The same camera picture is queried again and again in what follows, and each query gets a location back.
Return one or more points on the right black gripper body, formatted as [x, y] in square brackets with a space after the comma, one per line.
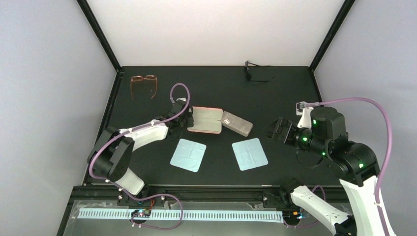
[289, 136]

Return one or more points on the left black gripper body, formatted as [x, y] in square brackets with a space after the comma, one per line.
[189, 123]

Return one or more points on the light blue cloth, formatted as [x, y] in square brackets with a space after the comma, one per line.
[188, 155]
[249, 154]

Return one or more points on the pink glasses case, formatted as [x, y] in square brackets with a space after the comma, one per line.
[206, 120]

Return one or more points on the grey glasses case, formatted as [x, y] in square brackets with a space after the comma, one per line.
[236, 124]

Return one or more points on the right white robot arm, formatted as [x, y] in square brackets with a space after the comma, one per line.
[322, 131]

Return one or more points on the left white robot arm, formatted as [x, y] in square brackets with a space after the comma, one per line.
[110, 158]

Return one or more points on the black sunglasses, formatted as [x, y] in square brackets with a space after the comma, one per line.
[257, 73]

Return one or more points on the brown translucent sunglasses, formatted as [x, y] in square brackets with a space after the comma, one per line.
[143, 81]

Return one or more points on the right circuit board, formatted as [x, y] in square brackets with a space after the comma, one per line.
[296, 215]

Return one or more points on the circuit board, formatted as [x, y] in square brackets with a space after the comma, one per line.
[141, 213]
[296, 215]

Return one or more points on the left circuit board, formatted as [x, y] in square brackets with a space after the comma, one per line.
[141, 213]

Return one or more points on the clear plastic sheet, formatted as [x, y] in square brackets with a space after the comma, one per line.
[108, 227]

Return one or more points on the black aluminium frame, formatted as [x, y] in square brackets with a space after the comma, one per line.
[297, 79]

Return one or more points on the white slotted cable duct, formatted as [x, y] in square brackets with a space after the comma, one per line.
[180, 215]

